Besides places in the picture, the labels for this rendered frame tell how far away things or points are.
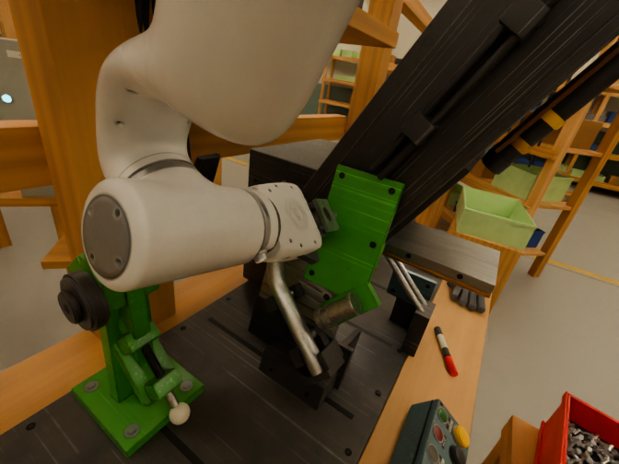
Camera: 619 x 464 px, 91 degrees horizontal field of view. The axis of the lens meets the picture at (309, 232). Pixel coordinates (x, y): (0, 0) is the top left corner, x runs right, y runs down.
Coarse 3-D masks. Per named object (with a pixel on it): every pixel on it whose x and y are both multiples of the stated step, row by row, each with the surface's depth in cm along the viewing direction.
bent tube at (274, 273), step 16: (320, 208) 47; (320, 224) 48; (336, 224) 50; (272, 272) 53; (272, 288) 53; (288, 288) 55; (288, 304) 52; (288, 320) 52; (304, 320) 53; (304, 336) 51; (304, 352) 51; (320, 368) 50
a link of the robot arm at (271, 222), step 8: (256, 192) 33; (256, 200) 32; (264, 200) 33; (264, 208) 32; (272, 208) 33; (264, 216) 31; (272, 216) 32; (264, 224) 31; (272, 224) 32; (264, 232) 31; (272, 232) 32; (264, 240) 32; (272, 240) 33; (264, 248) 32; (256, 256) 33; (264, 256) 33
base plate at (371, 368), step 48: (240, 288) 77; (384, 288) 86; (192, 336) 62; (240, 336) 63; (336, 336) 67; (384, 336) 69; (240, 384) 54; (384, 384) 58; (48, 432) 43; (96, 432) 44; (192, 432) 46; (240, 432) 47; (288, 432) 48; (336, 432) 49
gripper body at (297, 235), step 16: (272, 192) 37; (288, 192) 41; (288, 208) 39; (304, 208) 42; (288, 224) 37; (304, 224) 40; (288, 240) 36; (304, 240) 39; (320, 240) 42; (272, 256) 35; (288, 256) 37
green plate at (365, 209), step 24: (336, 168) 51; (336, 192) 51; (360, 192) 49; (384, 192) 47; (360, 216) 50; (384, 216) 48; (336, 240) 52; (360, 240) 50; (384, 240) 48; (312, 264) 54; (336, 264) 52; (360, 264) 50; (336, 288) 52
